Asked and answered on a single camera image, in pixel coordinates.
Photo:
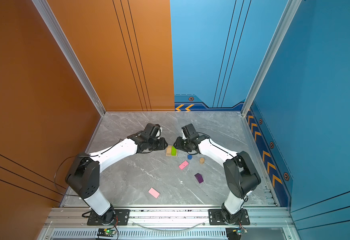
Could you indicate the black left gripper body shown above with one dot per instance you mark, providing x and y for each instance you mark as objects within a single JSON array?
[{"x": 157, "y": 144}]

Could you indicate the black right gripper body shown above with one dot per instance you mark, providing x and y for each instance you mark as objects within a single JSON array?
[{"x": 183, "y": 144}]

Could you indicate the green wood block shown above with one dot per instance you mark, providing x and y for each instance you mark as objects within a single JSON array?
[{"x": 173, "y": 150}]

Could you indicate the long natural wood block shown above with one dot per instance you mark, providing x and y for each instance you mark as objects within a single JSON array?
[{"x": 169, "y": 150}]

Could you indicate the pink block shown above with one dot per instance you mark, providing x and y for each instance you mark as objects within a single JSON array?
[
  {"x": 154, "y": 193},
  {"x": 183, "y": 165}
]

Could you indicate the engraved natural wood block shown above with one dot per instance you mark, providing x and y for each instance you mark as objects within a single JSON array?
[{"x": 171, "y": 155}]

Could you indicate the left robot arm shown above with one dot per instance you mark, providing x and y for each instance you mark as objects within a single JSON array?
[{"x": 84, "y": 174}]

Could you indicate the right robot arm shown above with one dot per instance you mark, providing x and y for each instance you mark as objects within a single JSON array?
[{"x": 241, "y": 174}]

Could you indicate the purple house-shaped block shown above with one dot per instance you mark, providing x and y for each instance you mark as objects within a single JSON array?
[{"x": 199, "y": 178}]

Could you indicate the left green circuit board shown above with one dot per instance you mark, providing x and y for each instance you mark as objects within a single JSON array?
[{"x": 107, "y": 233}]

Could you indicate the green circuit board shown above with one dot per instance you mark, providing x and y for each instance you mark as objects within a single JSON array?
[
  {"x": 107, "y": 233},
  {"x": 235, "y": 233}
]

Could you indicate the right green circuit board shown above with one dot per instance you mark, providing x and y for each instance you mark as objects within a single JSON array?
[{"x": 235, "y": 233}]

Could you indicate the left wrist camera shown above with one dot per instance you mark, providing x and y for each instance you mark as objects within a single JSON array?
[{"x": 151, "y": 131}]

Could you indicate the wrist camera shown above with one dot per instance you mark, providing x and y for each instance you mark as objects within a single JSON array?
[
  {"x": 151, "y": 131},
  {"x": 189, "y": 132}
]

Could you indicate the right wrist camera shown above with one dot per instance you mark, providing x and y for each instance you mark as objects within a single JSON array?
[{"x": 189, "y": 132}]

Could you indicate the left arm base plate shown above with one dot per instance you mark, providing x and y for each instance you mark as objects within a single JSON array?
[{"x": 113, "y": 217}]

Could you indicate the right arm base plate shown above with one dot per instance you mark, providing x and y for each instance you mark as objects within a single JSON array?
[{"x": 223, "y": 217}]

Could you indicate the aluminium front rail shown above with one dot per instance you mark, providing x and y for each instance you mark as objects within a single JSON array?
[{"x": 169, "y": 223}]

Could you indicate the aluminium corner post right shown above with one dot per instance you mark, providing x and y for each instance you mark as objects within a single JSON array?
[{"x": 278, "y": 37}]

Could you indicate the aluminium corner post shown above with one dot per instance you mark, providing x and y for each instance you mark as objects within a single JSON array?
[
  {"x": 278, "y": 37},
  {"x": 58, "y": 34}
]

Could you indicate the aluminium corner post left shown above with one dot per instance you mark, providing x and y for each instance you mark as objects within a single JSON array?
[{"x": 58, "y": 34}]

